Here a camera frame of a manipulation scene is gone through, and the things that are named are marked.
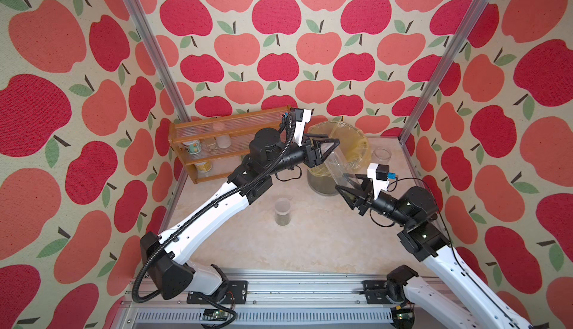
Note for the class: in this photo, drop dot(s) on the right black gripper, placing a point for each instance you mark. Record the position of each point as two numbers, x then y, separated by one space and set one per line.
362 200

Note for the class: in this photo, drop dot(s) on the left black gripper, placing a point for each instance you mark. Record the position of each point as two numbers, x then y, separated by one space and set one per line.
315 156

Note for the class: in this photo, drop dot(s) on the ribbed glass jar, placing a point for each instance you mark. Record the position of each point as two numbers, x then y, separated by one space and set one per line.
382 156

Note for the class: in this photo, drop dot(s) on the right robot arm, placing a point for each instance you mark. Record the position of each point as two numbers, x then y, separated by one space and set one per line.
479 306

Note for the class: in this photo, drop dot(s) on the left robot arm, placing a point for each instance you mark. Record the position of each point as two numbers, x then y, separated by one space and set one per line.
166 271

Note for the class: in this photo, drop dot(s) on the metal mesh trash bin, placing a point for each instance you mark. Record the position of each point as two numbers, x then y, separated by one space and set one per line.
325 186

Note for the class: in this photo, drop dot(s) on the yellow plastic bin liner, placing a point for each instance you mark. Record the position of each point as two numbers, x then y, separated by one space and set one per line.
353 143

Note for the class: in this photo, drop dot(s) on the short clear plastic jar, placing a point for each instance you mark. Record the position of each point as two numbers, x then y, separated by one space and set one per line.
282 212

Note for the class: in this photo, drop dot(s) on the white pink bottle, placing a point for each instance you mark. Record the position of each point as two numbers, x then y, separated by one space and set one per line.
223 141

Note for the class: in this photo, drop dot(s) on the yellow small can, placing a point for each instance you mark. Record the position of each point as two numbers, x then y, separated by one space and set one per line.
204 167

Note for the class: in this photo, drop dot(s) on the green white cup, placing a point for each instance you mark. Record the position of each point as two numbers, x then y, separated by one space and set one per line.
192 147

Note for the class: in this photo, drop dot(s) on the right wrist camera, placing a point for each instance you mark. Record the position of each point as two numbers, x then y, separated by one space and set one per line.
379 176

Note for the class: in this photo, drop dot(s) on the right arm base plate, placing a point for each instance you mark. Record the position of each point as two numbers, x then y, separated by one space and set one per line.
383 293

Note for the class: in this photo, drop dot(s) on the aluminium frame rail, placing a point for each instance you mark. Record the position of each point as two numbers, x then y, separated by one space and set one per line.
284 300

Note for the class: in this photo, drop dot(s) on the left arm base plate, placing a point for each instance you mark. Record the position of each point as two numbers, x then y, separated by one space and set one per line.
231 293

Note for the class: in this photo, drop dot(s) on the right aluminium corner post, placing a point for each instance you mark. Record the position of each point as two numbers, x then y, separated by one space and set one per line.
459 39

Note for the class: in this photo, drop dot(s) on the aluminium corner post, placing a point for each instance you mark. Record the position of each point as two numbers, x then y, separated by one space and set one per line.
459 39
135 8

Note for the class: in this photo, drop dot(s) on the left aluminium corner post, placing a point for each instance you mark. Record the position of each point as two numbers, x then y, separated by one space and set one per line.
135 8

